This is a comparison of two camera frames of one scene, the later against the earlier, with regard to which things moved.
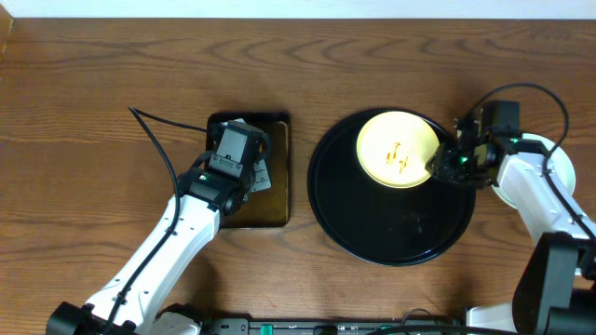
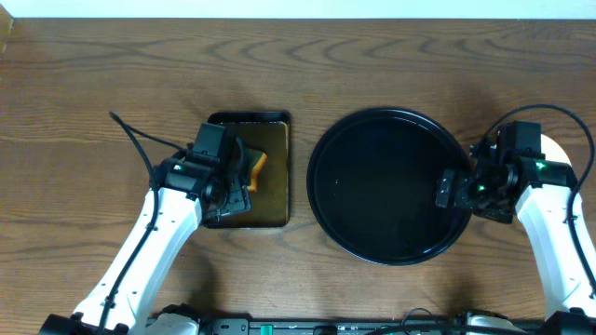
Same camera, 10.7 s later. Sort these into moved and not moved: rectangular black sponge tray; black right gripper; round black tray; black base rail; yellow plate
Moved: yellow plate; black right gripper
Not moved: black base rail; round black tray; rectangular black sponge tray
